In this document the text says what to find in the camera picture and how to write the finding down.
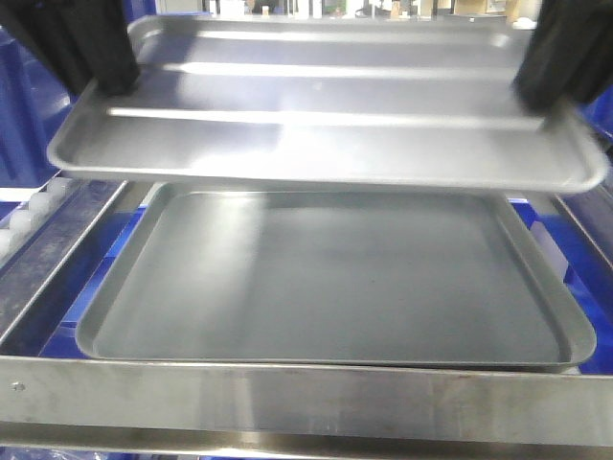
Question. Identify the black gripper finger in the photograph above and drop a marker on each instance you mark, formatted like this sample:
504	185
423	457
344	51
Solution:
77	41

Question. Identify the steel front rack beam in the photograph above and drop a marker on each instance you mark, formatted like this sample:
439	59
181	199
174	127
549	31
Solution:
303	411

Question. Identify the silver ribbed metal tray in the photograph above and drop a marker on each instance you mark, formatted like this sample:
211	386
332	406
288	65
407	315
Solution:
357	103

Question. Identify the white roller conveyor rail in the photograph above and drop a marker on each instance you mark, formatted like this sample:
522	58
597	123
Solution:
23	221

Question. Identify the arm black gripper finger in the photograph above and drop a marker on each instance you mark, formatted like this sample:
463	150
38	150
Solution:
569	55

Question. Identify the flat grey metal tray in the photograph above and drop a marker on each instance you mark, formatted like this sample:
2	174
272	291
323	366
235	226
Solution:
402	280

